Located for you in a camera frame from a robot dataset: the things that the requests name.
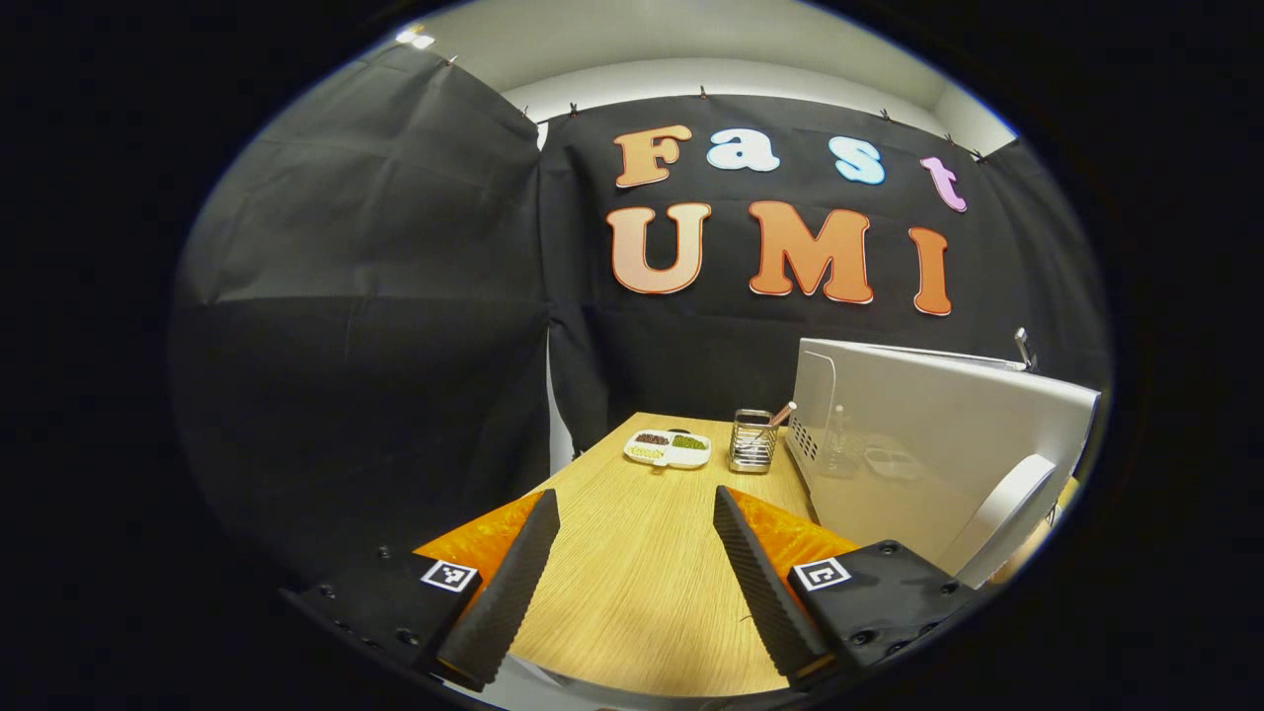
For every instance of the white microwave oven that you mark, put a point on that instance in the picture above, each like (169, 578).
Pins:
(938, 415)

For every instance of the small grey metal post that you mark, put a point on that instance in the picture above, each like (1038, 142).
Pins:
(1024, 348)

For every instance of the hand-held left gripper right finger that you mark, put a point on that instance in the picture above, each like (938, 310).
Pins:
(765, 592)

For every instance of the pink stick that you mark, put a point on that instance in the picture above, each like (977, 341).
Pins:
(783, 414)

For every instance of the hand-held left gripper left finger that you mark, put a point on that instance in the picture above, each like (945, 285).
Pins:
(509, 592)

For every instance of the white divided dish of beans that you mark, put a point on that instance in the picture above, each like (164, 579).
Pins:
(667, 454)

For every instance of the ceiling light panel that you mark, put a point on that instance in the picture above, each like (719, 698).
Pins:
(415, 39)

